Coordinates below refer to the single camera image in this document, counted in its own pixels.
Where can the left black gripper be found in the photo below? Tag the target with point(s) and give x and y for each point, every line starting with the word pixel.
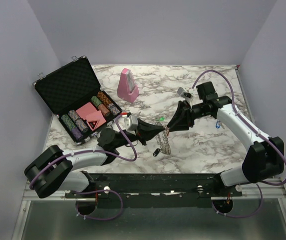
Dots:
pixel 145 131

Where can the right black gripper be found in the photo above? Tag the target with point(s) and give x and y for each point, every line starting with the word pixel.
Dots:
pixel 183 119

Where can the blue tag key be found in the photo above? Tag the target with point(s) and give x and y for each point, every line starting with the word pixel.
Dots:
pixel 219 125

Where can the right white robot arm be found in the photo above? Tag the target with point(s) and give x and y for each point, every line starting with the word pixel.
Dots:
pixel 261 161

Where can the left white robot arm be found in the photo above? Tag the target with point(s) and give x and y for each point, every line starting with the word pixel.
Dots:
pixel 57 169

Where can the green tag key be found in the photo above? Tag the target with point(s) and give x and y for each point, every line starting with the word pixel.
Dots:
pixel 161 119

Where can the black tag key centre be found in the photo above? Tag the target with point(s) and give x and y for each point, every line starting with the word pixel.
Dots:
pixel 156 152

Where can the pink metronome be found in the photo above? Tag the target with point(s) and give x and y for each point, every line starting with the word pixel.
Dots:
pixel 127 88

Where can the black poker chip case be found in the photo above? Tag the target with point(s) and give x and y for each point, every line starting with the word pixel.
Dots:
pixel 71 87

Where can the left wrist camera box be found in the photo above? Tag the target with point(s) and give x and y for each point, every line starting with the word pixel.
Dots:
pixel 131 122

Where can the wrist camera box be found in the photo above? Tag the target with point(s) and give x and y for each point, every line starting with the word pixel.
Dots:
pixel 131 122
pixel 185 94

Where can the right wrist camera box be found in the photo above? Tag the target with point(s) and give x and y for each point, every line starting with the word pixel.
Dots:
pixel 185 94

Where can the black front mounting rail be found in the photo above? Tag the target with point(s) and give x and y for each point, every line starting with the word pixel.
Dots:
pixel 147 190

